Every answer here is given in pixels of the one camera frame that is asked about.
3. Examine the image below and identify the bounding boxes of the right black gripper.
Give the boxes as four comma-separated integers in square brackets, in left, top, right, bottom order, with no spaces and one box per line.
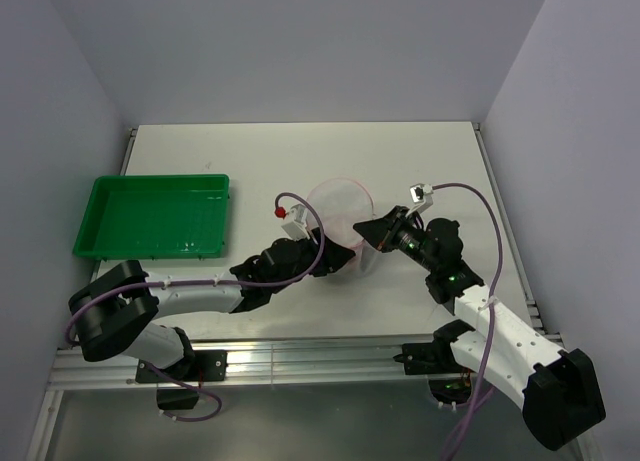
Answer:
[353,205,439,272]

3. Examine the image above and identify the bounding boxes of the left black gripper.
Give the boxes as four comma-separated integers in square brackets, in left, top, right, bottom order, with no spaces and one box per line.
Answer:
[269,226,354,294]

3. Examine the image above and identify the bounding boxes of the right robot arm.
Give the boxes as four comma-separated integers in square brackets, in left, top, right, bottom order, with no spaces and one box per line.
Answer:
[354,206,606,451]

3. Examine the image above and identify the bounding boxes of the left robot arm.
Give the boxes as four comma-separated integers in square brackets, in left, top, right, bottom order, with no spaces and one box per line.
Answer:
[65,229,356,380]

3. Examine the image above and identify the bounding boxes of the green plastic tray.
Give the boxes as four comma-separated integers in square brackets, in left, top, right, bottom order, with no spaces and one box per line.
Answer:
[73,174,230,261]

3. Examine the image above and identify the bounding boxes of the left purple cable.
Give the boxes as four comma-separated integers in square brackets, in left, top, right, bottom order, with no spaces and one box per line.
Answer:
[62,193,327,424]

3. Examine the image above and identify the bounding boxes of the purple cable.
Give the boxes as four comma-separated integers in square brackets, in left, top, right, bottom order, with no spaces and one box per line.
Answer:
[432,182,503,461]
[62,193,327,424]

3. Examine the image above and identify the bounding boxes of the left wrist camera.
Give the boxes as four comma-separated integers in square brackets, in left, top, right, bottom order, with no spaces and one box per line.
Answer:
[274,204,309,241]

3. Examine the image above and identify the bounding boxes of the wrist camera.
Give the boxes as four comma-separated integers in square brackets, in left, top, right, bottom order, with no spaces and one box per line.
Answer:
[408,183,434,215]
[274,204,309,241]

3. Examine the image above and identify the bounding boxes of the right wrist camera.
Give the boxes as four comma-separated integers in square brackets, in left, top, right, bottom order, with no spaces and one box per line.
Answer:
[408,183,434,215]

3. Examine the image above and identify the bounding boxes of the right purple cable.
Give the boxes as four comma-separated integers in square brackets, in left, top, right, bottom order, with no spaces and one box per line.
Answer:
[432,182,503,461]

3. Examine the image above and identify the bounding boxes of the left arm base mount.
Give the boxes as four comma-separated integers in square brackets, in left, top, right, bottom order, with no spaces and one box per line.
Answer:
[134,350,227,414]

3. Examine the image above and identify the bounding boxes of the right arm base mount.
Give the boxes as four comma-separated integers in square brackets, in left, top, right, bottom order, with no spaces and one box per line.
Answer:
[393,341,472,406]

